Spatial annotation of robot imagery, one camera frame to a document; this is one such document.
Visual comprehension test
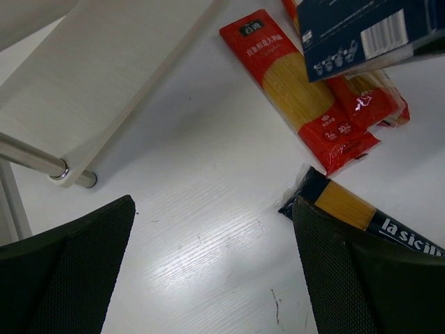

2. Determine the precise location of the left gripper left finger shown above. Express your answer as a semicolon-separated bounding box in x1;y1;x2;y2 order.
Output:
1;195;136;333

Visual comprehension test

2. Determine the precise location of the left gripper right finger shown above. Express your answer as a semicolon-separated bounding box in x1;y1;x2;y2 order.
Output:
293;197;444;333

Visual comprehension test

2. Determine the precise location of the dark blue Barilla pasta box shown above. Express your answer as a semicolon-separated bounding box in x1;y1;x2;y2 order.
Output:
296;0;444;82

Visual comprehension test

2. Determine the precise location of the white two-tier shelf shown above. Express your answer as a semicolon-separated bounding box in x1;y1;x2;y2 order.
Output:
1;1;225;242

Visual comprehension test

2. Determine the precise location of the dark blue La Sicilia spaghetti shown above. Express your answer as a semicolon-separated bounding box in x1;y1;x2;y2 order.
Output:
278;166;444;257

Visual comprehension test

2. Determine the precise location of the red spaghetti bag back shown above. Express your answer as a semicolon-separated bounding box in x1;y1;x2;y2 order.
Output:
283;1;410;128

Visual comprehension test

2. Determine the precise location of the red spaghetti bag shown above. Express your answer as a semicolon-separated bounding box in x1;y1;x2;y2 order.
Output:
283;1;410;128
219;9;379;175

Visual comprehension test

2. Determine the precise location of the red spaghetti bag front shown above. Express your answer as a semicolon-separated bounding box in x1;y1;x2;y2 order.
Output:
219;9;379;175

